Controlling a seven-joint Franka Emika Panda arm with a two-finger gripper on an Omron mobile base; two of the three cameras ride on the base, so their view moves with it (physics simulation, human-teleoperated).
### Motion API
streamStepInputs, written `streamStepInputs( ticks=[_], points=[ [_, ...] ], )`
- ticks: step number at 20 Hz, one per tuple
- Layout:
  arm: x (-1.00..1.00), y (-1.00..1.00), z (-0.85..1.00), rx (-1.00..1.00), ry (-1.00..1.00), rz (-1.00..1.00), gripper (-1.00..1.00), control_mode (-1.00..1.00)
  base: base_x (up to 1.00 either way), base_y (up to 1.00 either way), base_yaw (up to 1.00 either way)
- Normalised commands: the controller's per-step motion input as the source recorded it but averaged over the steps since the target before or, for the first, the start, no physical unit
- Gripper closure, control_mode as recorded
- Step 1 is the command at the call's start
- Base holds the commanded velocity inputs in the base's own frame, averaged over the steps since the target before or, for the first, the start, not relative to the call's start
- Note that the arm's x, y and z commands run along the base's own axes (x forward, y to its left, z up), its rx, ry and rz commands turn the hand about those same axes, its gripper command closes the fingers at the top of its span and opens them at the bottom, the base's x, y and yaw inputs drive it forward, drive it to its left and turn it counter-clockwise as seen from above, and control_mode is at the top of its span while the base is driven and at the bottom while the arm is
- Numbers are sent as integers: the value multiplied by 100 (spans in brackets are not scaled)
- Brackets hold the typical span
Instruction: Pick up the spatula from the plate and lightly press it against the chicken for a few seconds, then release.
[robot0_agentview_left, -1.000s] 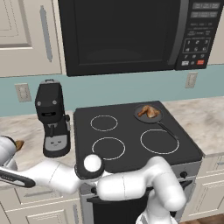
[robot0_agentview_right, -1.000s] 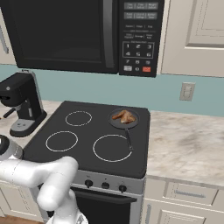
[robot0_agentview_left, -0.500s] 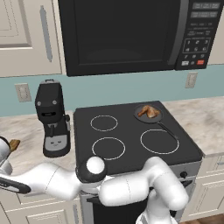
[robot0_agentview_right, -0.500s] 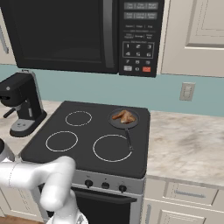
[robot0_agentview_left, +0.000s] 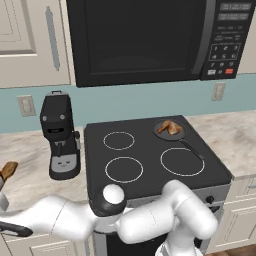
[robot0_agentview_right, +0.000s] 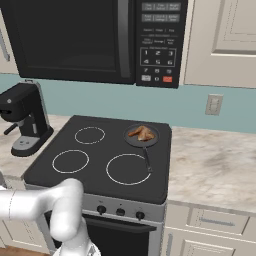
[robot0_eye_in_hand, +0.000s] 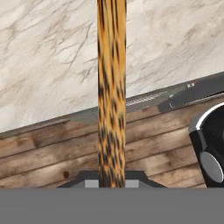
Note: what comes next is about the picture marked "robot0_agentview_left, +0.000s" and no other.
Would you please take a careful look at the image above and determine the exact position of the cream wall cupboard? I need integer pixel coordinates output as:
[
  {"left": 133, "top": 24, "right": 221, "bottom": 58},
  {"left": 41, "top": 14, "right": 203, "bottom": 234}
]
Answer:
[{"left": 236, "top": 31, "right": 256, "bottom": 75}]

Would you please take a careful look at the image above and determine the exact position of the black microwave oven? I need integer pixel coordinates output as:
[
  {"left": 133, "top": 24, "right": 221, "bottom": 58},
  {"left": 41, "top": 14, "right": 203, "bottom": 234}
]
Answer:
[{"left": 65, "top": 0, "right": 256, "bottom": 89}]

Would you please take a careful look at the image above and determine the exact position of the grey microwave door handle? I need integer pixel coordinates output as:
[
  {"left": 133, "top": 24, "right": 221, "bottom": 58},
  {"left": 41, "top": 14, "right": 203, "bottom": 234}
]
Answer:
[{"left": 192, "top": 0, "right": 217, "bottom": 76}]

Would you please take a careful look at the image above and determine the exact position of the black stove with hob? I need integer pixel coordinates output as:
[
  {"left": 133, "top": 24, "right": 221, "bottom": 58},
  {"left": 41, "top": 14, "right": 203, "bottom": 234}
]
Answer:
[{"left": 82, "top": 114, "right": 233, "bottom": 256}]

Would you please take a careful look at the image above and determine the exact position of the grey cupboard door handle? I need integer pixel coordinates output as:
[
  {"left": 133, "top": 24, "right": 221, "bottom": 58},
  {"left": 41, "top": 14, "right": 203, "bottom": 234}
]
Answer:
[{"left": 45, "top": 5, "right": 61, "bottom": 72}]

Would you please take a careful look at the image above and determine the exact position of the brown cooked chicken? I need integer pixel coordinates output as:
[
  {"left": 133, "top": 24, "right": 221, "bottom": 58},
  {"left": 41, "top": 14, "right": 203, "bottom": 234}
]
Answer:
[{"left": 156, "top": 120, "right": 185, "bottom": 136}]

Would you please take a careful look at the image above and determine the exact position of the cream base cupboard door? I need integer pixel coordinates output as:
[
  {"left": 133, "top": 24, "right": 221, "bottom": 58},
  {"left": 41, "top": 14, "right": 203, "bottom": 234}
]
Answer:
[{"left": 208, "top": 203, "right": 256, "bottom": 255}]

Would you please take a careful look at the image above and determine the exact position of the cream base cupboard drawer front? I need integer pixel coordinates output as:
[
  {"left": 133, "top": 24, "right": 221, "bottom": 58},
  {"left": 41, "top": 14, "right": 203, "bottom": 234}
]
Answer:
[
  {"left": 229, "top": 178, "right": 256, "bottom": 202},
  {"left": 0, "top": 233, "right": 95, "bottom": 256}
]

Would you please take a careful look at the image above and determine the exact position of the cream wall cupboard door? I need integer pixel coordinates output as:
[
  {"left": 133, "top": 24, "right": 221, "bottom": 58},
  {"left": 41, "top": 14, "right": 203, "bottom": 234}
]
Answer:
[{"left": 0, "top": 0, "right": 77, "bottom": 90}]

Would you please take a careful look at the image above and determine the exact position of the black frying pan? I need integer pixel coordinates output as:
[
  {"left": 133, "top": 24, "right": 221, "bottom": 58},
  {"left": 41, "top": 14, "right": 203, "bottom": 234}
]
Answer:
[{"left": 152, "top": 119, "right": 205, "bottom": 161}]

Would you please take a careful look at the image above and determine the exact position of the beige wall socket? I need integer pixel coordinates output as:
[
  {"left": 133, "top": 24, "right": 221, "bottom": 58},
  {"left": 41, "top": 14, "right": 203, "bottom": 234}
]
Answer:
[
  {"left": 210, "top": 81, "right": 227, "bottom": 102},
  {"left": 16, "top": 94, "right": 37, "bottom": 118}
]

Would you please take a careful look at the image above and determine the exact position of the black coffee machine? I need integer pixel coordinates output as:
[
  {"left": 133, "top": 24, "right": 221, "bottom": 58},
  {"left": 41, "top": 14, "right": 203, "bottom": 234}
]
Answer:
[{"left": 39, "top": 90, "right": 82, "bottom": 181}]

